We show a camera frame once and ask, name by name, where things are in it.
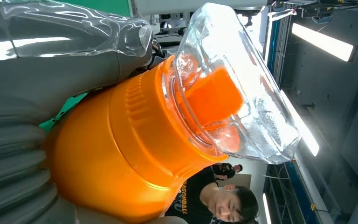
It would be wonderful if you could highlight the white ceiling light strip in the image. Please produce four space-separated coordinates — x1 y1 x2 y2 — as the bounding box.
262 193 273 224
280 90 320 157
291 22 356 63

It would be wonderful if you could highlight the orange bottle with clear cap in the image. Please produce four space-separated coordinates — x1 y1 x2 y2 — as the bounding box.
40 2 302 224

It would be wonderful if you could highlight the person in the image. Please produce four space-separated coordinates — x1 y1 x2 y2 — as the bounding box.
212 163 244 182
165 167 260 224

